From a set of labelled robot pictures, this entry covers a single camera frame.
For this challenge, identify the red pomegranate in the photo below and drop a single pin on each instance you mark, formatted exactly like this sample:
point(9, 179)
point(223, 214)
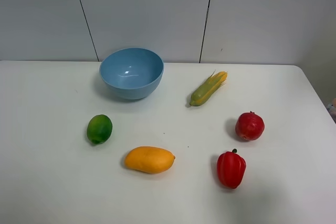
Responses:
point(249, 126)

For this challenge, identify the red bell pepper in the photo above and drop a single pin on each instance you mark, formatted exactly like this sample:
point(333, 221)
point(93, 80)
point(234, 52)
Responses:
point(230, 169)

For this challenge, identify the corn cob with husk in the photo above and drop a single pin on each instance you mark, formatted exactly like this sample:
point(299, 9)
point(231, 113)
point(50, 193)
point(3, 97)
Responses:
point(207, 88)

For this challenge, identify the blue plastic bowl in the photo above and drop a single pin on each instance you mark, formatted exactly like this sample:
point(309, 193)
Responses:
point(132, 73)

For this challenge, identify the green lime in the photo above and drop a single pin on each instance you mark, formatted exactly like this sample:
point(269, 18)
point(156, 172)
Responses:
point(99, 129)

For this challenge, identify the yellow orange mango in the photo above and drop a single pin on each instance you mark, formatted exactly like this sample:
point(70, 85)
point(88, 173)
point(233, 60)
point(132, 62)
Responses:
point(149, 159)

